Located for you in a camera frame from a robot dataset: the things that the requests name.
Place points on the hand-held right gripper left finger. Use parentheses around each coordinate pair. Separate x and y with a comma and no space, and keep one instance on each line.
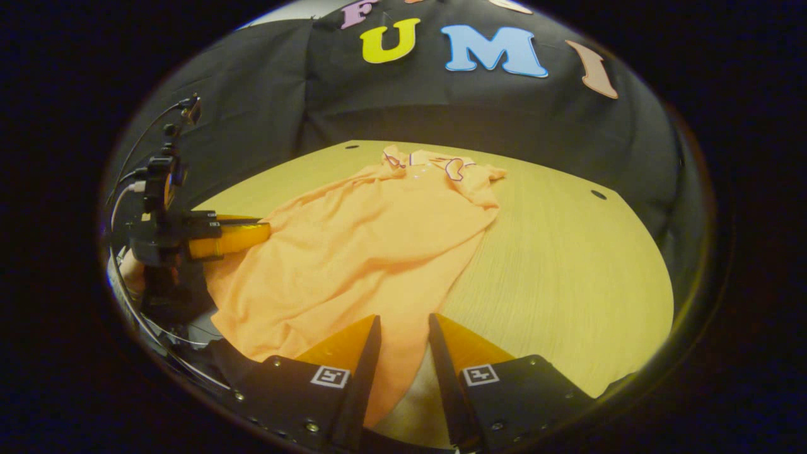
(359,391)

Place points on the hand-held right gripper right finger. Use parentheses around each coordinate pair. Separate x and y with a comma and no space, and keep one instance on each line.
(447,391)

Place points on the black backdrop cloth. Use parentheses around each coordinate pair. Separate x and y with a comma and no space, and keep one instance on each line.
(441,107)

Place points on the orange T-shirt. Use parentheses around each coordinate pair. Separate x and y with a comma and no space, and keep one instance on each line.
(365,252)

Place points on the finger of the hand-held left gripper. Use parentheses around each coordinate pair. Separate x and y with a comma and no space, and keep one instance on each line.
(205,224)
(233,239)

